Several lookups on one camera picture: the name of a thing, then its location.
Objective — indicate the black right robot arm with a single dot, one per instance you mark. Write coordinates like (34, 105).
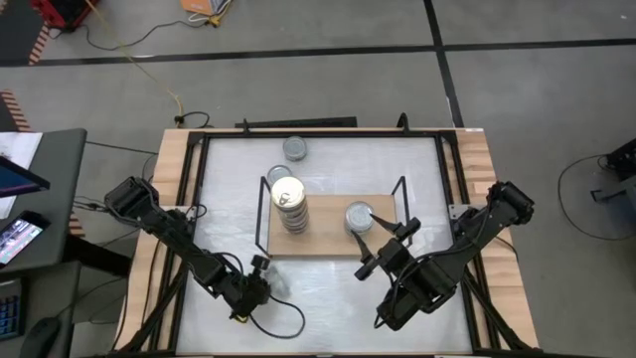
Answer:
(477, 233)

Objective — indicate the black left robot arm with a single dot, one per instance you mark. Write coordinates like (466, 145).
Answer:
(169, 229)

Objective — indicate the large black monitor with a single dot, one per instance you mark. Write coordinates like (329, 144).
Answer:
(20, 179)

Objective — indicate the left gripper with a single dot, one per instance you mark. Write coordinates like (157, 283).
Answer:
(246, 298)

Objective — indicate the black keyboard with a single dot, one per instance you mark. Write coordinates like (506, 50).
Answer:
(10, 310)

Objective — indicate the grey keyboard table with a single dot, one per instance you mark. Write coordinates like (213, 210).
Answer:
(49, 298)

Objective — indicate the black aluminium table frame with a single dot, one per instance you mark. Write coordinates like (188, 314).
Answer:
(223, 133)

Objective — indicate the red equipment box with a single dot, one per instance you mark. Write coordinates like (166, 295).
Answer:
(64, 10)

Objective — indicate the phone with lit screen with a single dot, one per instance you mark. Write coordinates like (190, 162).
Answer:
(20, 236)

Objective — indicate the orange flat item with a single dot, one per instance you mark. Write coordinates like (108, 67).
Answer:
(199, 6)

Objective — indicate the wooden shelf black metal frame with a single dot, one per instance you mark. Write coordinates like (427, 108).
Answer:
(328, 238)

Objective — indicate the black perforated bar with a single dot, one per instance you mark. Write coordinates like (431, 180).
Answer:
(278, 123)

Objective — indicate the grey desk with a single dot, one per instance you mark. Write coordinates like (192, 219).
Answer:
(64, 174)

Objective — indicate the black equipment box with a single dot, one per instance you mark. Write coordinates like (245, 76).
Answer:
(621, 159)

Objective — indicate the black mat orange striped edge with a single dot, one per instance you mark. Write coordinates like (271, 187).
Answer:
(75, 225)
(20, 30)
(15, 109)

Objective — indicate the small black bracket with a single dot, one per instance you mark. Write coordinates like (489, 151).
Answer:
(402, 122)

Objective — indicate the black computer mouse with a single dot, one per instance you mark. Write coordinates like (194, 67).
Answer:
(41, 338)

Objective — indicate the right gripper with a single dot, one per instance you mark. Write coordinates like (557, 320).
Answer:
(395, 258)

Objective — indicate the white paper sheet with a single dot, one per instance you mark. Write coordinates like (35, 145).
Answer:
(22, 144)

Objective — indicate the grey metal bracket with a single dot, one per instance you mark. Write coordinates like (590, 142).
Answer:
(611, 194)

